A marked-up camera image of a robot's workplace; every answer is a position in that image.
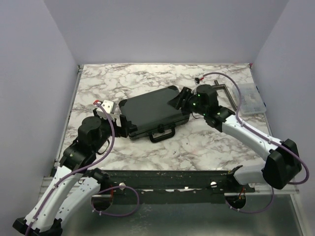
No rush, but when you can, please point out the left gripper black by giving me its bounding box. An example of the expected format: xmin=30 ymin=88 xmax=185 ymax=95
xmin=94 ymin=108 xmax=132 ymax=152

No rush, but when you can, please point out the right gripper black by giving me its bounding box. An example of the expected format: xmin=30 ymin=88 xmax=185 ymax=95
xmin=167 ymin=87 xmax=208 ymax=117

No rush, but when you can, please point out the black poker carrying case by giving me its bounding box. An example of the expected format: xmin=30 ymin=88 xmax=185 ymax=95
xmin=119 ymin=86 xmax=190 ymax=143

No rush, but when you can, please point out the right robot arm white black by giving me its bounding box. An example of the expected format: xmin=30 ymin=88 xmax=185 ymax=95
xmin=168 ymin=85 xmax=302 ymax=193

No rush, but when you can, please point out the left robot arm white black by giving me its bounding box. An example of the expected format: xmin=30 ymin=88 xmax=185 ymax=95
xmin=13 ymin=116 xmax=128 ymax=236

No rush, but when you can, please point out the black metal clamp tool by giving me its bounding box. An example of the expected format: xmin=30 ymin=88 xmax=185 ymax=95
xmin=213 ymin=80 xmax=237 ymax=111

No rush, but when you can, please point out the clear plastic parts box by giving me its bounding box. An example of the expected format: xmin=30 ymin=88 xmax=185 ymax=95
xmin=238 ymin=83 xmax=266 ymax=116

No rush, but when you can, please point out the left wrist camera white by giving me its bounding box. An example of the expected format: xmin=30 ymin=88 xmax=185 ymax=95
xmin=94 ymin=100 xmax=117 ymax=119

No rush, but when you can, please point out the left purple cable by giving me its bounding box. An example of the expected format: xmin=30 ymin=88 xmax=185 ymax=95
xmin=24 ymin=101 xmax=141 ymax=236

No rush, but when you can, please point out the purple cable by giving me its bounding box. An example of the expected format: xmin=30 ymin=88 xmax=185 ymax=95
xmin=24 ymin=101 xmax=141 ymax=236
xmin=194 ymin=72 xmax=311 ymax=213

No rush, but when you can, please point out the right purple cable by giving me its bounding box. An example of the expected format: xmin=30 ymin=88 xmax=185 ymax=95
xmin=194 ymin=72 xmax=311 ymax=213

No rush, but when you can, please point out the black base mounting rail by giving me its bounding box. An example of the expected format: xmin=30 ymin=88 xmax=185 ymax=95
xmin=50 ymin=168 xmax=261 ymax=206

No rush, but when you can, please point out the aluminium extrusion rail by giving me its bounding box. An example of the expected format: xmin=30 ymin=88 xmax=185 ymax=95
xmin=39 ymin=171 xmax=299 ymax=197

